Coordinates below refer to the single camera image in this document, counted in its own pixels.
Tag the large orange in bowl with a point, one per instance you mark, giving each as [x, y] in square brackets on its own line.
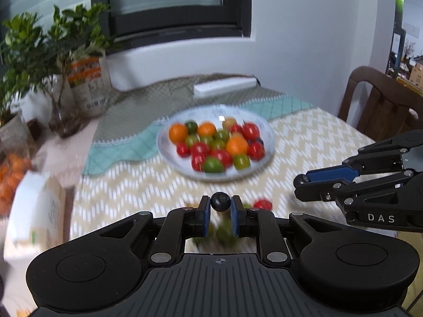
[237, 146]

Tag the dark blueberry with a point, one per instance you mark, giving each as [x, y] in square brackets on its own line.
[220, 202]

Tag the orange mandarin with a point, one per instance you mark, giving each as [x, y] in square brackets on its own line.
[177, 133]
[206, 129]

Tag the beige zigzag tablecloth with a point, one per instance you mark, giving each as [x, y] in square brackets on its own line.
[124, 172]

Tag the wooden chair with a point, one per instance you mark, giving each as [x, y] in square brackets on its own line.
[391, 108]

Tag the clear box of oranges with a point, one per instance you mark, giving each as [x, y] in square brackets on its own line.
[13, 169]

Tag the white tissue pack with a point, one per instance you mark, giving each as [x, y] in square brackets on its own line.
[36, 221]

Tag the white power strip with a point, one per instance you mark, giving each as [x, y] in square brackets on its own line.
[223, 86]

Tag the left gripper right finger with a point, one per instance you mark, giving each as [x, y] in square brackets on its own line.
[267, 230]

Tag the glass vase with plant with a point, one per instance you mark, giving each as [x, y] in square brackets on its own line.
[75, 34]

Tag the white blue patterned bowl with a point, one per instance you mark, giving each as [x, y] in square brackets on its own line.
[220, 166]

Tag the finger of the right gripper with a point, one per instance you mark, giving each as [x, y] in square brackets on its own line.
[328, 174]
[320, 191]

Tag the printed paper bag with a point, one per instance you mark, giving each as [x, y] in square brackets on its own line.
[90, 82]

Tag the green tomato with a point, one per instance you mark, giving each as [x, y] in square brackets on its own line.
[224, 235]

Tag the large red tomato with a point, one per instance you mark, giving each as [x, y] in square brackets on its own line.
[250, 131]

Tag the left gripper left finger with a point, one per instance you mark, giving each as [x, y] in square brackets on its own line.
[172, 231]

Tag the potted green plant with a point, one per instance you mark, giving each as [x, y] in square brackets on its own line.
[23, 51]

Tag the red acerola fruit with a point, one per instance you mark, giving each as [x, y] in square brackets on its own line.
[263, 204]

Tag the red strawberry-like fruit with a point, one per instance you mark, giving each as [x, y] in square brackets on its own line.
[197, 161]

